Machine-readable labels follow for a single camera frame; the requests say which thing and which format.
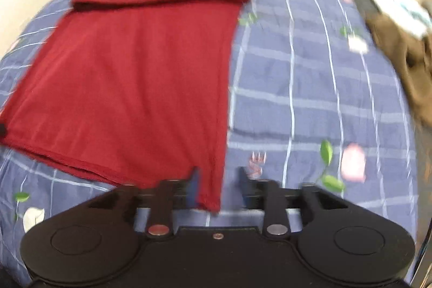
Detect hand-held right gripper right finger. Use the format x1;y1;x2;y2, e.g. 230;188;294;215
237;167;350;237

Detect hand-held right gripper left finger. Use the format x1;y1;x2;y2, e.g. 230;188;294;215
88;167;201;238

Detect red long-sleeve shirt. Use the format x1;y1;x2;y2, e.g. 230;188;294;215
0;0;254;212

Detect white and light blue clothes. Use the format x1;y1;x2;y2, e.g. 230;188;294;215
351;0;432;39

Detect blue checked floral quilt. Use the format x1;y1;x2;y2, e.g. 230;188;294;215
0;0;419;286

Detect brown garment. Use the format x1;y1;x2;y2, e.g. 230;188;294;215
366;13;432;127

